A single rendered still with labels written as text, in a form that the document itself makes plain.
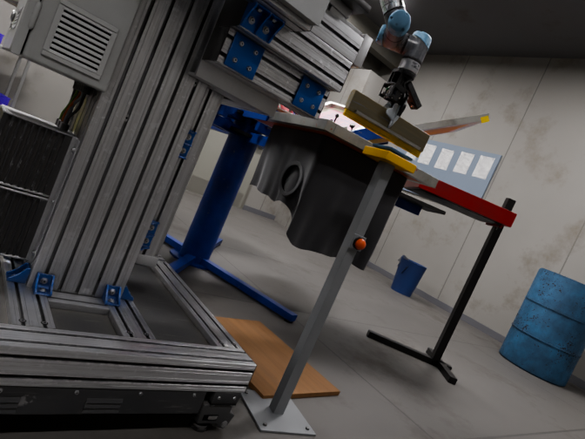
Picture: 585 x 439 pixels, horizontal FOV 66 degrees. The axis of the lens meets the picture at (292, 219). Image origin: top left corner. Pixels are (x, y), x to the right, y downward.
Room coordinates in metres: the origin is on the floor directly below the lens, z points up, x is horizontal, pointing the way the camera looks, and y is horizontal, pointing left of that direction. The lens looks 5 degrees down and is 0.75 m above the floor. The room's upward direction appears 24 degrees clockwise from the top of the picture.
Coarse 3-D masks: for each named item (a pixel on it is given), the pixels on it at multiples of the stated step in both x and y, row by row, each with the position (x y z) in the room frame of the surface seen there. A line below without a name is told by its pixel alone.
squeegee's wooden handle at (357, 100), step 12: (360, 96) 1.65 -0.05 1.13; (348, 108) 1.64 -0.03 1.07; (360, 108) 1.66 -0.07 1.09; (372, 108) 1.68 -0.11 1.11; (384, 108) 1.71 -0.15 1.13; (384, 120) 1.72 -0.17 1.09; (396, 132) 1.76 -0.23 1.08; (408, 132) 1.78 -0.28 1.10; (420, 132) 1.81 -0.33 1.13; (420, 144) 1.82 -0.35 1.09
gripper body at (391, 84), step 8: (392, 72) 1.73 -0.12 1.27; (400, 72) 1.70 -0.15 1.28; (408, 72) 1.70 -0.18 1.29; (392, 80) 1.71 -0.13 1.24; (400, 80) 1.72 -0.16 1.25; (408, 80) 1.76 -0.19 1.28; (392, 88) 1.69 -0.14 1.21; (400, 88) 1.70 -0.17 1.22; (384, 96) 1.74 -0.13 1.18; (392, 96) 1.69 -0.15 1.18; (400, 96) 1.71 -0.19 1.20; (408, 96) 1.73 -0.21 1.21
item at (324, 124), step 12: (276, 120) 1.89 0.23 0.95; (288, 120) 1.79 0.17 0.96; (300, 120) 1.71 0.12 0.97; (312, 120) 1.63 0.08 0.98; (324, 120) 1.56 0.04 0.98; (336, 132) 1.57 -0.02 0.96; (348, 132) 1.59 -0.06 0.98; (360, 144) 1.62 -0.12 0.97; (372, 144) 1.65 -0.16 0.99; (420, 180) 1.79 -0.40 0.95; (432, 180) 1.82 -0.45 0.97
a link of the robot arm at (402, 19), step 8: (384, 0) 1.60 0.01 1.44; (392, 0) 1.58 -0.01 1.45; (400, 0) 1.59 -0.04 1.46; (384, 8) 1.60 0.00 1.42; (392, 8) 1.58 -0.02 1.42; (400, 8) 1.58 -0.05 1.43; (384, 16) 1.62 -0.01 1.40; (392, 16) 1.56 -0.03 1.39; (400, 16) 1.56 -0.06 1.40; (408, 16) 1.56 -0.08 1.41; (392, 24) 1.56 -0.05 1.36; (400, 24) 1.56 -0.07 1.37; (408, 24) 1.56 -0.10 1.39; (392, 32) 1.59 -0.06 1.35; (400, 32) 1.58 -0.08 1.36; (392, 40) 1.66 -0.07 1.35; (400, 40) 1.66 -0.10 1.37
